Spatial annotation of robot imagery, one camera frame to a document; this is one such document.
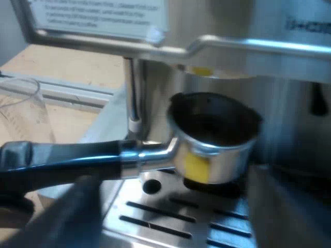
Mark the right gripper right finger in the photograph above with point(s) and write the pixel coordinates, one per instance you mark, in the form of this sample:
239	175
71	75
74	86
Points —
289	211

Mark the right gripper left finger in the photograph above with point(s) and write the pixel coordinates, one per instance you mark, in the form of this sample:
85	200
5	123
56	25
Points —
67	219

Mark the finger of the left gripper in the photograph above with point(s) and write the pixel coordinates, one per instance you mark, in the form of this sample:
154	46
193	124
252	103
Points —
14	155
15	204

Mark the steel espresso machine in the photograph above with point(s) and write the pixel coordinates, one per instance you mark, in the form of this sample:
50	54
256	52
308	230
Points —
282	103

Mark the clear measuring glass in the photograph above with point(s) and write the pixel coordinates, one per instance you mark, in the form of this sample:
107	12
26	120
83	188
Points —
28	116

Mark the aluminium rail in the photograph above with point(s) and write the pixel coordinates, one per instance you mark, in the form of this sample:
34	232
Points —
77	93

